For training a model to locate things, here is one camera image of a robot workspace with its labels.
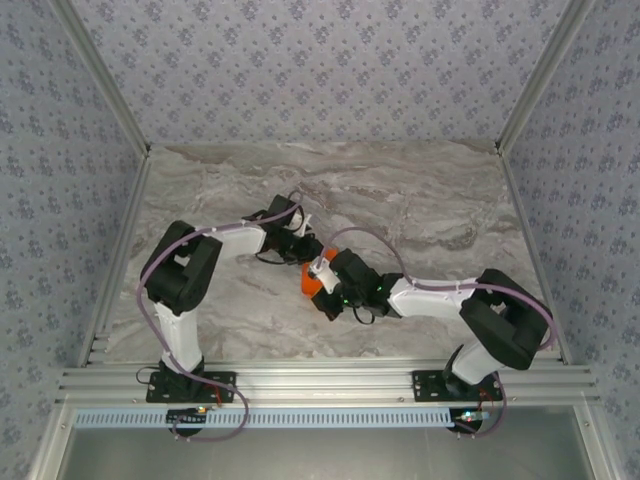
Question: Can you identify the orange paper sheet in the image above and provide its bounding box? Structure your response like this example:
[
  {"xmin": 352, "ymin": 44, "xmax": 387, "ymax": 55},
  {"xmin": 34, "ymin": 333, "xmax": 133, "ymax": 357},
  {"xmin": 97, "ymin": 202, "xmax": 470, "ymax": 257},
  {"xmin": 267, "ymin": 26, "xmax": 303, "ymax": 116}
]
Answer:
[{"xmin": 301, "ymin": 248, "xmax": 338, "ymax": 302}]

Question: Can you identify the aluminium mounting beam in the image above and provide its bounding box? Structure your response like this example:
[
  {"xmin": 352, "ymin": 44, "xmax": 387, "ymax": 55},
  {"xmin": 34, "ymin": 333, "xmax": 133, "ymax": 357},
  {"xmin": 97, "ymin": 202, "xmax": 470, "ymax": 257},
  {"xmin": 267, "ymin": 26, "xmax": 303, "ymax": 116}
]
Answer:
[{"xmin": 54, "ymin": 364, "xmax": 601, "ymax": 405}]

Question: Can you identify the grey metal panel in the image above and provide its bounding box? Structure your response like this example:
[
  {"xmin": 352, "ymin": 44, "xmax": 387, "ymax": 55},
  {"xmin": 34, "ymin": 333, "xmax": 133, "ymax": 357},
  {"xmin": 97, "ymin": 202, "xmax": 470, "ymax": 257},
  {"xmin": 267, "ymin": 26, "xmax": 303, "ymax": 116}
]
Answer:
[{"xmin": 37, "ymin": 404, "xmax": 616, "ymax": 480}]

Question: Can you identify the small black controller board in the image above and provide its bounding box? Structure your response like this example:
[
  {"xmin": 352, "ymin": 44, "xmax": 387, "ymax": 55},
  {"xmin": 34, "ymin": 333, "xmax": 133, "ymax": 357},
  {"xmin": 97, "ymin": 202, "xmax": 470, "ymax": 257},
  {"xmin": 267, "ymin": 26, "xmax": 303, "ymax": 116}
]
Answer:
[
  {"xmin": 167, "ymin": 407, "xmax": 209, "ymax": 428},
  {"xmin": 448, "ymin": 407, "xmax": 494, "ymax": 432}
]

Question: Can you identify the thin black right gripper cable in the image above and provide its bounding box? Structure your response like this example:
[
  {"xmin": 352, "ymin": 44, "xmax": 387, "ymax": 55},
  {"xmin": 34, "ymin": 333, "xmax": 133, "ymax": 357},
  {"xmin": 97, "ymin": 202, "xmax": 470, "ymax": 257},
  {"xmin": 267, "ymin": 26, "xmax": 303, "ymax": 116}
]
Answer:
[{"xmin": 351, "ymin": 304, "xmax": 379, "ymax": 326}]

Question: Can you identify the white slotted cable duct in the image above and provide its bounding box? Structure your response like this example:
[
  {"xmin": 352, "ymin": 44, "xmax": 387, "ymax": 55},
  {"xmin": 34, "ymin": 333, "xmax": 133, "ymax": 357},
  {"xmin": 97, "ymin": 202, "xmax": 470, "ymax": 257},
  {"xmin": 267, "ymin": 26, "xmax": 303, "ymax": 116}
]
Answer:
[{"xmin": 74, "ymin": 407, "xmax": 501, "ymax": 430}]

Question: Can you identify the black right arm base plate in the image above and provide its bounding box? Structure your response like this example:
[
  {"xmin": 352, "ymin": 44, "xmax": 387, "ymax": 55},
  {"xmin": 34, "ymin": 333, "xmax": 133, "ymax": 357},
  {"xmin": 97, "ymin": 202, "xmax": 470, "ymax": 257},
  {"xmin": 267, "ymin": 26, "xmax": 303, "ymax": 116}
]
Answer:
[{"xmin": 410, "ymin": 369, "xmax": 503, "ymax": 403}]

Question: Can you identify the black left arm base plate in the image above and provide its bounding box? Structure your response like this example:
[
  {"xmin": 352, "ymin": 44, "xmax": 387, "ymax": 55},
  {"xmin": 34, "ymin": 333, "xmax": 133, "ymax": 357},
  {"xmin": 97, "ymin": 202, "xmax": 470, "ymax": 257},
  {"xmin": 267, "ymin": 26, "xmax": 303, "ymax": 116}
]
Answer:
[{"xmin": 145, "ymin": 370, "xmax": 238, "ymax": 404}]

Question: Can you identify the aluminium side rail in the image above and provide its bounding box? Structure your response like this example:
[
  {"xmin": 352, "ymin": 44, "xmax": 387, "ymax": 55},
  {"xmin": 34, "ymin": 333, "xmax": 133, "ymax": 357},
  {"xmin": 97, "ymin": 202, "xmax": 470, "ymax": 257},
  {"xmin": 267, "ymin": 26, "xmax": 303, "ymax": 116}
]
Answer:
[
  {"xmin": 77, "ymin": 149, "xmax": 154, "ymax": 369},
  {"xmin": 497, "ymin": 149, "xmax": 574, "ymax": 366}
]

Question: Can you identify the aluminium frame post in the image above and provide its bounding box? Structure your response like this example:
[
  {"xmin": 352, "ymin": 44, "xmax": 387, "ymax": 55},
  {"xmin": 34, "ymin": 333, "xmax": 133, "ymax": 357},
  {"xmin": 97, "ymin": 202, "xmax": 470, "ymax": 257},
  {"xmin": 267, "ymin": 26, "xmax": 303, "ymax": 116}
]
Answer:
[
  {"xmin": 494, "ymin": 0, "xmax": 599, "ymax": 154},
  {"xmin": 49, "ymin": 0, "xmax": 153, "ymax": 157}
]

